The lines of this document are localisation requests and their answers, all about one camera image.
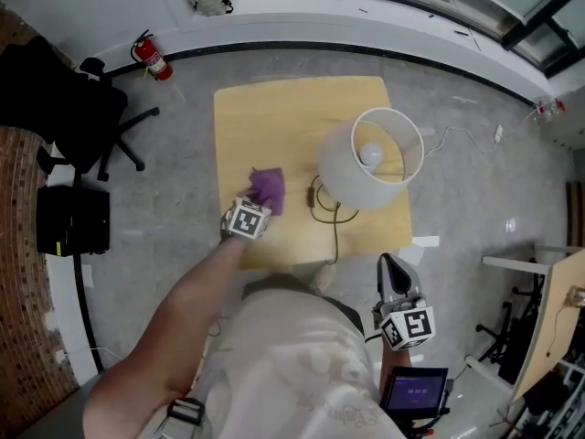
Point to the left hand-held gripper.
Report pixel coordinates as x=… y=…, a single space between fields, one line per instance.
x=249 y=220

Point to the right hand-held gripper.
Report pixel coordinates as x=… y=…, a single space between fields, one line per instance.
x=407 y=327

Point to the purple cleaning cloth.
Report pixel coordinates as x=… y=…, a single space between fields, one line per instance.
x=267 y=185

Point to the white table lamp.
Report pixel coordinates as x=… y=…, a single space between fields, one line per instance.
x=347 y=176

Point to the person's right forearm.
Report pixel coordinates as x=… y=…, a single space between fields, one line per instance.
x=393 y=359

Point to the person's left forearm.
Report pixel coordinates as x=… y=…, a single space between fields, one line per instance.
x=183 y=300

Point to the wooden desk with white legs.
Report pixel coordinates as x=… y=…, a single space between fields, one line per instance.
x=557 y=318

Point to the white paper sheet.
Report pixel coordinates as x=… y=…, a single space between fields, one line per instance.
x=427 y=241

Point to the person's beige shoe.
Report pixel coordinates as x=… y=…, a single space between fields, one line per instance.
x=323 y=278

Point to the small wooden table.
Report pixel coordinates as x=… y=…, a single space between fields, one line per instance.
x=274 y=121

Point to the black chest-mounted monitor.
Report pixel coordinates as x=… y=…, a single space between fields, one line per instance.
x=413 y=389

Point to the black swivel chair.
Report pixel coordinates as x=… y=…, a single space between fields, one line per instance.
x=516 y=332

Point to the person's white shirt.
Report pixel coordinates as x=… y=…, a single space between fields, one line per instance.
x=283 y=359

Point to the small shiny metal object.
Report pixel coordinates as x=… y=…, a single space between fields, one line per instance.
x=577 y=296

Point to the black equipment case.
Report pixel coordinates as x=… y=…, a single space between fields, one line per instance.
x=68 y=222

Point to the red fire extinguisher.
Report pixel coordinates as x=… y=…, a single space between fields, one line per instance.
x=153 y=60

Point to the dark wooden plank stack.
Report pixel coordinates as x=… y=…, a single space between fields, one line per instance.
x=576 y=213

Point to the white shelving rack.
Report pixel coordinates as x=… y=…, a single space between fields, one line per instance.
x=562 y=400

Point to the black office chair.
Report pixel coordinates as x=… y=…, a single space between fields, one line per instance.
x=59 y=108

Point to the clear red-capped plastic bottle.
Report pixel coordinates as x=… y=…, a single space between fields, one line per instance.
x=548 y=108

